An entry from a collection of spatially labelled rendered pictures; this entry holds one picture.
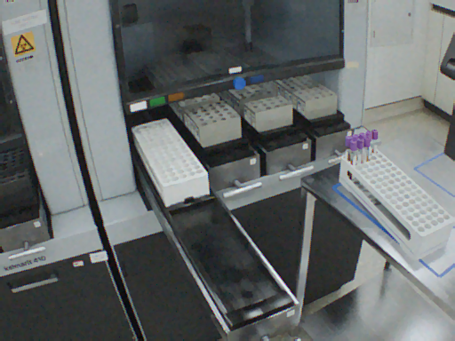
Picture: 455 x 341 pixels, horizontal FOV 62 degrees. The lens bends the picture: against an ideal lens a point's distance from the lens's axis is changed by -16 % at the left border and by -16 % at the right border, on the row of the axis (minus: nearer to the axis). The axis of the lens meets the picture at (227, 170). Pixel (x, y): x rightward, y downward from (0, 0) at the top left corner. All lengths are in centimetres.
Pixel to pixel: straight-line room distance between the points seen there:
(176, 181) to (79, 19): 41
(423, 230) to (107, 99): 72
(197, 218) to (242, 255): 14
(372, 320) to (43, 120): 111
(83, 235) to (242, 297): 46
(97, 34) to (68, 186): 38
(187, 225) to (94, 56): 41
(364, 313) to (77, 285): 88
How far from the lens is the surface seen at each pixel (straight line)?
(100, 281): 118
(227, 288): 77
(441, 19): 319
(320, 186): 97
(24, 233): 105
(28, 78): 96
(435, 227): 82
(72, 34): 94
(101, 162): 107
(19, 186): 106
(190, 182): 92
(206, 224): 90
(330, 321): 138
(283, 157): 114
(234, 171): 109
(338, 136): 122
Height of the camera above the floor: 139
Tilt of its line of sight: 34 degrees down
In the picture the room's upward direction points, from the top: 4 degrees counter-clockwise
